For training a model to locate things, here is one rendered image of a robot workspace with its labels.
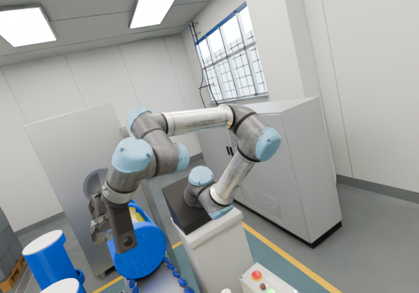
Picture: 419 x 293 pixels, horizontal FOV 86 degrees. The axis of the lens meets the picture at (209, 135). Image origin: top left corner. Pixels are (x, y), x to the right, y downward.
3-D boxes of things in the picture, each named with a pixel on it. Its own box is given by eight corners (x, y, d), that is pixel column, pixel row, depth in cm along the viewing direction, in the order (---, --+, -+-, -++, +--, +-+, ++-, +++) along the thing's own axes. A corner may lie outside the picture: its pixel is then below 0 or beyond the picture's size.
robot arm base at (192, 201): (201, 179, 133) (202, 169, 126) (216, 199, 126) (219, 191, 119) (178, 191, 126) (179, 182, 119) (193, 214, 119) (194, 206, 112)
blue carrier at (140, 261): (136, 210, 206) (123, 183, 200) (174, 255, 132) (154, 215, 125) (105, 229, 193) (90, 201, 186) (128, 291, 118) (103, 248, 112)
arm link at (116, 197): (144, 189, 54) (109, 198, 48) (138, 201, 56) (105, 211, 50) (131, 166, 58) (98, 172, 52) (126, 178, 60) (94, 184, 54)
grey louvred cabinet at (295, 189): (236, 179, 439) (216, 107, 410) (343, 225, 245) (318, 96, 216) (212, 191, 418) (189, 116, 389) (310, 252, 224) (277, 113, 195)
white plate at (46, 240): (39, 252, 167) (40, 254, 167) (69, 227, 193) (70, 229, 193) (13, 255, 175) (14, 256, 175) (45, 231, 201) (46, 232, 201)
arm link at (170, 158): (175, 128, 64) (139, 129, 56) (196, 156, 58) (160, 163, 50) (165, 148, 67) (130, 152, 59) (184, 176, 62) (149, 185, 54)
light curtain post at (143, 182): (179, 269, 253) (125, 126, 219) (181, 272, 248) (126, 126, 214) (174, 273, 250) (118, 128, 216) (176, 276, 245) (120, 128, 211)
